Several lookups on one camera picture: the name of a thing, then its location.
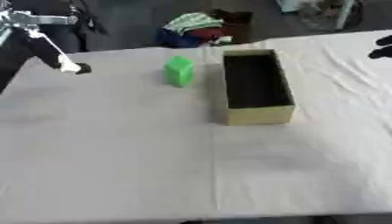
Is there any blue cloth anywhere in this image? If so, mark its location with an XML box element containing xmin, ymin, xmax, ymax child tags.
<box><xmin>153</xmin><ymin>27</ymin><xmax>206</xmax><ymax>49</ymax></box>

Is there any dark brown box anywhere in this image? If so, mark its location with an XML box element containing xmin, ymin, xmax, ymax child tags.
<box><xmin>206</xmin><ymin>9</ymin><xmax>256</xmax><ymax>46</ymax></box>

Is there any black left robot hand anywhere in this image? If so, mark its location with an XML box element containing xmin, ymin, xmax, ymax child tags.
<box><xmin>0</xmin><ymin>26</ymin><xmax>94</xmax><ymax>95</ymax></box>

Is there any green white striped cloth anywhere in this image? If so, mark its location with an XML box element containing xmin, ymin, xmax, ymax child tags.
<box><xmin>162</xmin><ymin>11</ymin><xmax>227</xmax><ymax>37</ymax></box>

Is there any tan cardboard box black inside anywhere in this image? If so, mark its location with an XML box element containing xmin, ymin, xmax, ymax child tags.
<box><xmin>220</xmin><ymin>48</ymin><xmax>298</xmax><ymax>127</ymax></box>

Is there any clear plastic bag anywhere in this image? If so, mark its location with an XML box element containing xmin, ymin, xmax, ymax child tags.
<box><xmin>276</xmin><ymin>0</ymin><xmax>368</xmax><ymax>32</ymax></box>

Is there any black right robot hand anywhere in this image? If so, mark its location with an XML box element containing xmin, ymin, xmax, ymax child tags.
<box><xmin>367</xmin><ymin>34</ymin><xmax>392</xmax><ymax>60</ymax></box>

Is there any red cloth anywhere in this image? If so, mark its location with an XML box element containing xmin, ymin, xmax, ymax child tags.
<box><xmin>186</xmin><ymin>27</ymin><xmax>227</xmax><ymax>42</ymax></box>

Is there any green rectangular block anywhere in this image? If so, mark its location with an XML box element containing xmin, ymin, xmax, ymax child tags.
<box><xmin>162</xmin><ymin>55</ymin><xmax>196</xmax><ymax>88</ymax></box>

